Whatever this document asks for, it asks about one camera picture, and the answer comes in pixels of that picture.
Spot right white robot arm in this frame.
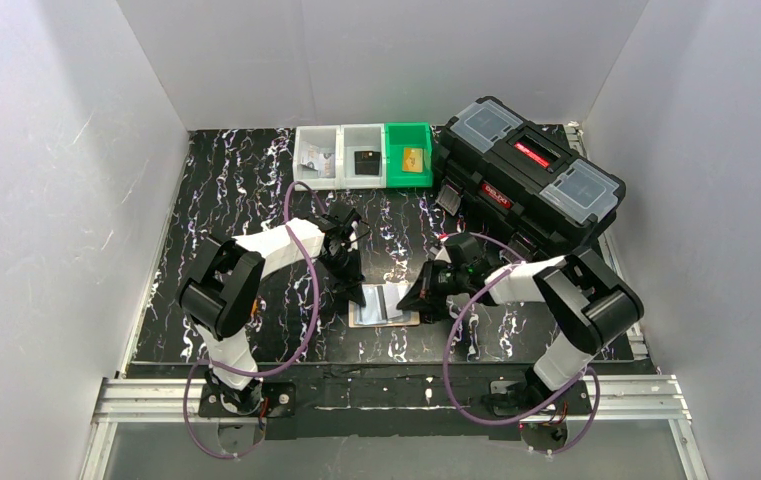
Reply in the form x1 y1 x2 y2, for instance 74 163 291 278
396 232 644 397

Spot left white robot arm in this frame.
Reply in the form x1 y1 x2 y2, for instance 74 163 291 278
177 203 366 392

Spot white storage bin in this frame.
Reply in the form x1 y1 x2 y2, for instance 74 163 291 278
292 125 340 191
339 124 386 190

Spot left white storage bin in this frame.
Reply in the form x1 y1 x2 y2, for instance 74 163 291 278
292 125 340 191

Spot beige leather card holder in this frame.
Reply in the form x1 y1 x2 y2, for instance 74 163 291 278
348 282 420 328

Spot black plastic toolbox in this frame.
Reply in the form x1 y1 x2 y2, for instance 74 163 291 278
431 96 626 260

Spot aluminium frame rail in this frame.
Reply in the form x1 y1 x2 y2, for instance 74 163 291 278
80 366 708 479

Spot gold card in bin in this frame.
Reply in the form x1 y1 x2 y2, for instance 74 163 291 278
402 147 424 174

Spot black card in bin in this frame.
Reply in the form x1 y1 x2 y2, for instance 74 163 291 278
354 150 382 176

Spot middle white storage bin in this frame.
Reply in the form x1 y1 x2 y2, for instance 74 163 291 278
339 124 386 190

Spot silver cards in bin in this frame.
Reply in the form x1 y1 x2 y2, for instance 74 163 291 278
301 144 336 178

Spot green storage bin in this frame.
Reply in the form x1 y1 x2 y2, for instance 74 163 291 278
384 122 433 188

